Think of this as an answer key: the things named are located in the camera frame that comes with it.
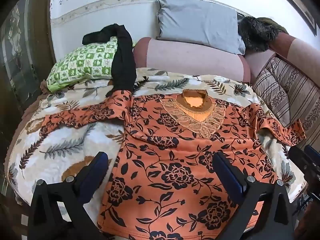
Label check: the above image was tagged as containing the green checked pillow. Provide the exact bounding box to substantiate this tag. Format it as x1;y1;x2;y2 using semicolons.
46;36;119;93

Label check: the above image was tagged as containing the grey pillow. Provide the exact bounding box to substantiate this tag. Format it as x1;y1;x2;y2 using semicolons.
156;0;246;55

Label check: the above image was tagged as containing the pink sofa backrest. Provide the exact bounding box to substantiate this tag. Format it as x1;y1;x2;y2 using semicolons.
244;32;320;85

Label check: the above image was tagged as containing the dark picture frame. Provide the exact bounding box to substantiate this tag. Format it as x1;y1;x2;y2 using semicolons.
265;0;319;37

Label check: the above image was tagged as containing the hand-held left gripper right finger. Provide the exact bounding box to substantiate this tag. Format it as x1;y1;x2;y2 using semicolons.
211;151;293;240

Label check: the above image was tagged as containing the dark fur-trimmed jacket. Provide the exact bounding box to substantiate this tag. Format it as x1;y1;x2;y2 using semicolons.
237;16;289;52

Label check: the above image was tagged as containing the black garment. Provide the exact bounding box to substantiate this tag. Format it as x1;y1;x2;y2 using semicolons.
82;23;137;97

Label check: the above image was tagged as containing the orange floral top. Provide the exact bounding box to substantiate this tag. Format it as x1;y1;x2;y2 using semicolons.
40;89;307;240

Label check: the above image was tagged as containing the patterned glass door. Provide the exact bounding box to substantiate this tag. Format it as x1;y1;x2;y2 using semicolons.
0;0;54;105

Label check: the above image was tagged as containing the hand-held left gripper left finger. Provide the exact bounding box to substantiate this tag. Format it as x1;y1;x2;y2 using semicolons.
27;151;109;240

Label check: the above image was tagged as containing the leaf-print blanket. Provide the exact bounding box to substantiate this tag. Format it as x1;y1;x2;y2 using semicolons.
4;67;308;233

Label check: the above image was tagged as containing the striped quilted cushion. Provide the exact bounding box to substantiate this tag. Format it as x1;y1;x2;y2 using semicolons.
252;65;302;128
265;57;320;144

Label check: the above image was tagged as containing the pink bolster cushion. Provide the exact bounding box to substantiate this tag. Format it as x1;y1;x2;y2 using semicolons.
132;37;251;83

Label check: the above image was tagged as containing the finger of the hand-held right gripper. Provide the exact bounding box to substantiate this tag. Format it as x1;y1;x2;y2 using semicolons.
303;144;320;165
287;146;313;180

